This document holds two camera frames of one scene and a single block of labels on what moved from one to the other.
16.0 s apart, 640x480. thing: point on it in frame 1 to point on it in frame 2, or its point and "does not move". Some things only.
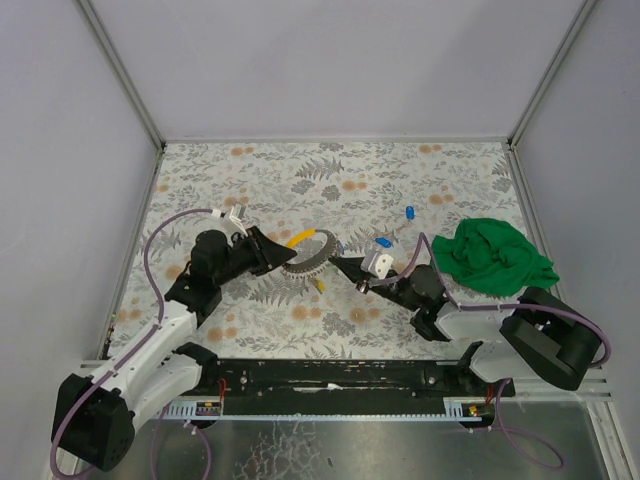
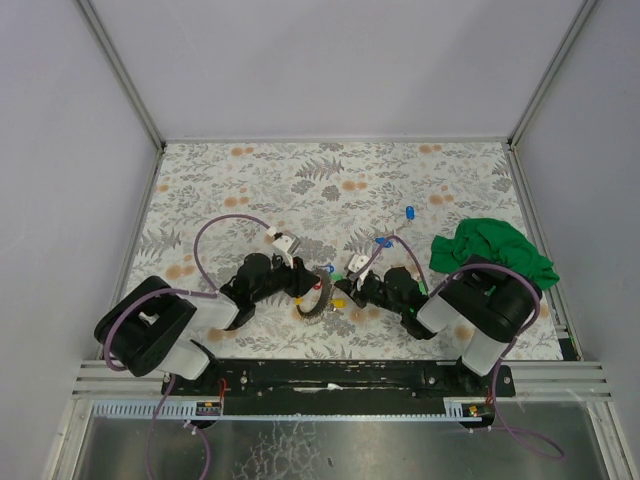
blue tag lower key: (384, 242) does not move
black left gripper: (256, 251) to (298, 277)
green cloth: (492, 257) does not move
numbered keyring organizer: (310, 268) to (327, 284)
